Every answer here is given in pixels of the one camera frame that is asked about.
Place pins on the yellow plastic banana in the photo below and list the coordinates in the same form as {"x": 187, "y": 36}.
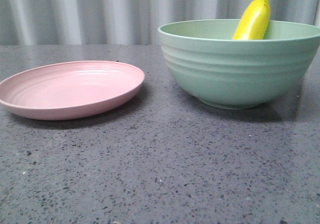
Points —
{"x": 254, "y": 21}

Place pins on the pink plate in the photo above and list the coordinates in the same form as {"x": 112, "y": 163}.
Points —
{"x": 70, "y": 90}

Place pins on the green ribbed bowl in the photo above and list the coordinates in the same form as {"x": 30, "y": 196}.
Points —
{"x": 209, "y": 64}

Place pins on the white curtain backdrop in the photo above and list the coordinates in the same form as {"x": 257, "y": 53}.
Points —
{"x": 36, "y": 22}

